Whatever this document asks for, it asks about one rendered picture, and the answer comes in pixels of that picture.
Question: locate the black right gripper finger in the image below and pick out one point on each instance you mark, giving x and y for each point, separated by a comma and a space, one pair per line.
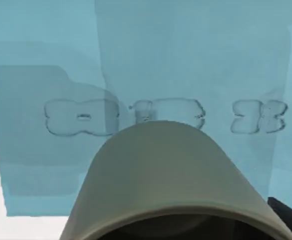
289, 212

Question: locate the light blue rack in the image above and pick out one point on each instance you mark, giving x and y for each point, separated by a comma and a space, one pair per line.
160, 62

